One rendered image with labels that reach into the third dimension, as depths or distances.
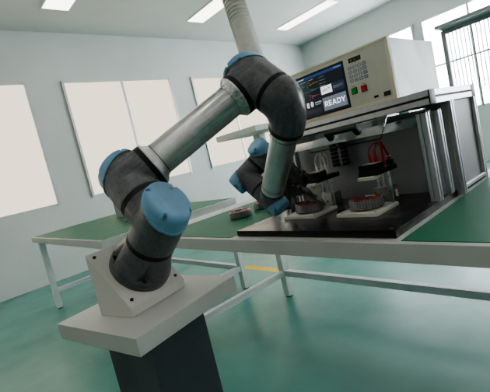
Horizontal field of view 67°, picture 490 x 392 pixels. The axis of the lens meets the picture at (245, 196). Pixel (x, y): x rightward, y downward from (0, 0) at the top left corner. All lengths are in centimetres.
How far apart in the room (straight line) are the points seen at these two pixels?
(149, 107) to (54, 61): 147
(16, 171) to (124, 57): 236
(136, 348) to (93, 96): 536
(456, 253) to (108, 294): 79
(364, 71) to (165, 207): 88
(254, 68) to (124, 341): 69
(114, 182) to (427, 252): 75
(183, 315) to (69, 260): 480
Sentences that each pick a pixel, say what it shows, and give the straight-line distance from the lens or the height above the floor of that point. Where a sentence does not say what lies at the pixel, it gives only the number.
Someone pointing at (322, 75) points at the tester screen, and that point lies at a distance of 149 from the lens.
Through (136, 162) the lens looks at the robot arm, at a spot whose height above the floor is 109.
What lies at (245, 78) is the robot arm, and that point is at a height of 123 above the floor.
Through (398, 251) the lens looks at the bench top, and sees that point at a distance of 100.
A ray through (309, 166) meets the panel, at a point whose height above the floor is 93.
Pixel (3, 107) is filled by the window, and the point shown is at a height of 232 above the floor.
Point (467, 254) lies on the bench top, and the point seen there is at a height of 73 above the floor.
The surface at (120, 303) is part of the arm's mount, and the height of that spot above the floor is 78.
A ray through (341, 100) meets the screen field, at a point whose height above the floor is 116.
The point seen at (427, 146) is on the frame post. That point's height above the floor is 94.
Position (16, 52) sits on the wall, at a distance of 591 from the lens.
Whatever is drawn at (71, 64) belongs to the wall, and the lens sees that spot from 606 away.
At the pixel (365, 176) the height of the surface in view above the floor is 88.
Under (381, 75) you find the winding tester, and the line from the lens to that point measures 137.
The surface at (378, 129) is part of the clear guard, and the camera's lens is 109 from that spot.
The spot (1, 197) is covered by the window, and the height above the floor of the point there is 124.
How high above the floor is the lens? 104
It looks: 6 degrees down
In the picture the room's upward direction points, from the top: 13 degrees counter-clockwise
